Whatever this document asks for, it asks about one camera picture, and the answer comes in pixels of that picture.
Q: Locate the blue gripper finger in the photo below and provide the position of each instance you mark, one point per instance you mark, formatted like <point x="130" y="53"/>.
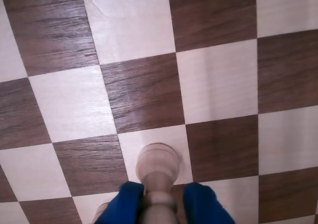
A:
<point x="124" y="204"/>
<point x="203" y="206"/>

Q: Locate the wooden chessboard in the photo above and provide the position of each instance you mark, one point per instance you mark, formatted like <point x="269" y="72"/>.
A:
<point x="213" y="18"/>

